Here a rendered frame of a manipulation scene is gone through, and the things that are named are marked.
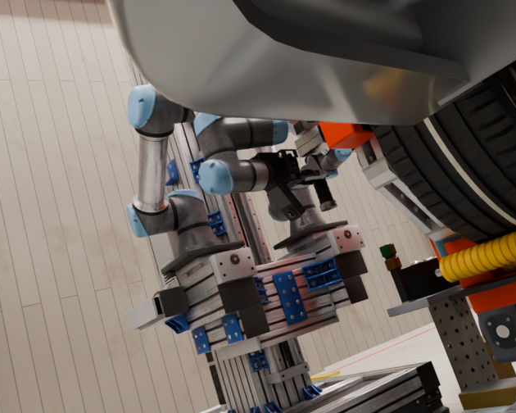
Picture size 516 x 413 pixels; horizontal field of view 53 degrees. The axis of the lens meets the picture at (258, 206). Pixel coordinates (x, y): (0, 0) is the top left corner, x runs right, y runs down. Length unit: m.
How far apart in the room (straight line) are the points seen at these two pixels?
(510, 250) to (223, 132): 0.64
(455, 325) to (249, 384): 0.77
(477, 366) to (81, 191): 3.62
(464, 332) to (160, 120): 1.26
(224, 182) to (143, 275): 3.59
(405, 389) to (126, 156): 3.71
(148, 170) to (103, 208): 3.15
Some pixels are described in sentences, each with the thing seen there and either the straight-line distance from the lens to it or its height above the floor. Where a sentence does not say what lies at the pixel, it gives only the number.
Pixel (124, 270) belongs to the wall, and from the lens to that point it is 4.60.
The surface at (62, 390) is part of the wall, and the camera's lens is 4.33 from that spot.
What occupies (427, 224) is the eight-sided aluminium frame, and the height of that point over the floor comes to 0.62.
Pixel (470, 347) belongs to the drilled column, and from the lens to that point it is 2.00.
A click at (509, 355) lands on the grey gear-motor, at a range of 1.56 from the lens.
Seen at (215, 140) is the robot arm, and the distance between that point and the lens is 1.13.
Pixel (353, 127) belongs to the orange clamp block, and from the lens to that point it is 1.04.
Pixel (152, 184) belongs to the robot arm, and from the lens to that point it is 1.63.
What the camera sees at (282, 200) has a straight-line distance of 1.22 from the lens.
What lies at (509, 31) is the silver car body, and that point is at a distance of 0.77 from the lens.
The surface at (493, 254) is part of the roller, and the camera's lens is 1.14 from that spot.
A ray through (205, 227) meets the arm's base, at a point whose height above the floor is 0.90.
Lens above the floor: 0.51
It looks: 13 degrees up
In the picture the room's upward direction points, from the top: 18 degrees counter-clockwise
